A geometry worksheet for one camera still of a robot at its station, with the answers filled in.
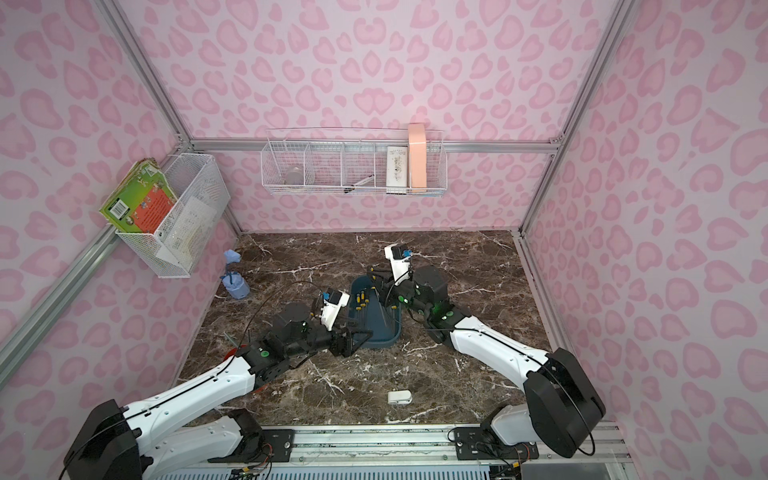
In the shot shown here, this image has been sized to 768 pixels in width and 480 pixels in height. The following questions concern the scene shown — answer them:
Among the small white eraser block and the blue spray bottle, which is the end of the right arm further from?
the blue spray bottle

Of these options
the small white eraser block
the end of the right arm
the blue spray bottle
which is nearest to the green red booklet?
the blue spray bottle

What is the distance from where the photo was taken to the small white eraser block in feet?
2.62

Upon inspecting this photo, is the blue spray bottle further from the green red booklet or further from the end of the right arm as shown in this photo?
the end of the right arm

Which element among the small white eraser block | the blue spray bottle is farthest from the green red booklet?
the small white eraser block

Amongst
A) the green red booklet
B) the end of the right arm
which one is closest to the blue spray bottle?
the green red booklet

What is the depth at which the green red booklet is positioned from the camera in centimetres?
66

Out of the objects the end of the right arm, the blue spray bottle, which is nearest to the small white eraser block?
the end of the right arm

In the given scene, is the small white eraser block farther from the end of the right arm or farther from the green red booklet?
the green red booklet

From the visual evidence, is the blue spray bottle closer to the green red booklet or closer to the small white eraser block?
the green red booklet

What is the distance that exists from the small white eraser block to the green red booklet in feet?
2.33

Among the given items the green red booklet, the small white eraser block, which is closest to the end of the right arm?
the small white eraser block
